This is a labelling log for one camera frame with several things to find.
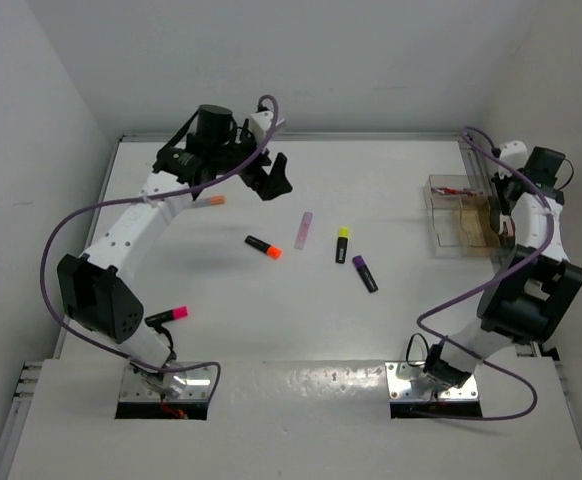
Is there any red gel pen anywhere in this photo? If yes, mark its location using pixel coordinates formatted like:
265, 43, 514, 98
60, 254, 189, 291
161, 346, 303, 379
431, 187, 481, 197

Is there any purple cable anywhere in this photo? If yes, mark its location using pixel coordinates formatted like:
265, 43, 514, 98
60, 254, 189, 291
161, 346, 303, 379
39, 94, 280, 401
415, 126, 556, 420

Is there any pink eraser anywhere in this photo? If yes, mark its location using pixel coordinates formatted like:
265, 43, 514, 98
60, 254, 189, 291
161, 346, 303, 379
499, 216, 515, 238

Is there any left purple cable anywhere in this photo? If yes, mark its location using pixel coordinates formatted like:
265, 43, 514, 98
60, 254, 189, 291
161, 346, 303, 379
39, 94, 280, 401

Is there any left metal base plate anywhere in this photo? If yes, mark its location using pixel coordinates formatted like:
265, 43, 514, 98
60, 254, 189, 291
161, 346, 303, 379
119, 364, 216, 403

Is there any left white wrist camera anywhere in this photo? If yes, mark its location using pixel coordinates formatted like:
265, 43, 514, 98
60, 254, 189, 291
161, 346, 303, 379
247, 111, 286, 142

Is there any orange black highlighter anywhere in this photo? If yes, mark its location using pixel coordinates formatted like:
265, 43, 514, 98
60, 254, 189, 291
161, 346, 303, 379
244, 235, 282, 260

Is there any yellow black highlighter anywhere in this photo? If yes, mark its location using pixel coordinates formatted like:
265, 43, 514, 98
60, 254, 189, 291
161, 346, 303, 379
335, 227, 349, 264

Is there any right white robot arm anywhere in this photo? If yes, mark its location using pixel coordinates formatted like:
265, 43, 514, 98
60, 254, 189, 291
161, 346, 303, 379
423, 142, 582, 387

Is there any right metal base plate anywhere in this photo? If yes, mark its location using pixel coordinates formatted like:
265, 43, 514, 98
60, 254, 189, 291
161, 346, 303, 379
385, 361, 479, 404

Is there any orange clear highlighter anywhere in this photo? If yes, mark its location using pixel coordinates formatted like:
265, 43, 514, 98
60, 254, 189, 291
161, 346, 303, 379
189, 195, 226, 208

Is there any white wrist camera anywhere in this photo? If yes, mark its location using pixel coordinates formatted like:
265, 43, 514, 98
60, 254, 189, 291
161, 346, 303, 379
498, 140, 529, 168
247, 111, 286, 142

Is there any purple black highlighter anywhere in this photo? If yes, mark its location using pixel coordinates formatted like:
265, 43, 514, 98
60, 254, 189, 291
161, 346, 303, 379
352, 255, 378, 293

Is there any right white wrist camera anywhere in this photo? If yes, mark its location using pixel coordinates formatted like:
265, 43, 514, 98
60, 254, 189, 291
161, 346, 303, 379
498, 140, 529, 168

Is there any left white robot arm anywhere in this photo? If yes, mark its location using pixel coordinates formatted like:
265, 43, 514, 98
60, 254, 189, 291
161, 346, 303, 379
57, 105, 292, 375

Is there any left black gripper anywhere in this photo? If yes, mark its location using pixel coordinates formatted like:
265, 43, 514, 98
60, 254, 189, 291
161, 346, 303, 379
210, 124, 291, 199

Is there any pink black highlighter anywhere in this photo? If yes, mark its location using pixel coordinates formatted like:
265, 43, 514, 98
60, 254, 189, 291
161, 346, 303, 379
145, 306, 188, 327

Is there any pink translucent highlighter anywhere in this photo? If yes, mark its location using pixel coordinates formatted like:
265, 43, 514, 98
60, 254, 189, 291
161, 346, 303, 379
294, 211, 313, 250

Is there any metal base plate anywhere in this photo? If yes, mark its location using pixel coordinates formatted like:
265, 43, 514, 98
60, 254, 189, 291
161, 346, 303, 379
119, 364, 216, 403
385, 361, 479, 404

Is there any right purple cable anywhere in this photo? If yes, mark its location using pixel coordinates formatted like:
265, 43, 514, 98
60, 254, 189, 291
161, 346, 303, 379
415, 126, 556, 420

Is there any clear acrylic container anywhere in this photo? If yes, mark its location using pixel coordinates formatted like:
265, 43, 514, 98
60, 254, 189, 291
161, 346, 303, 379
422, 174, 505, 263

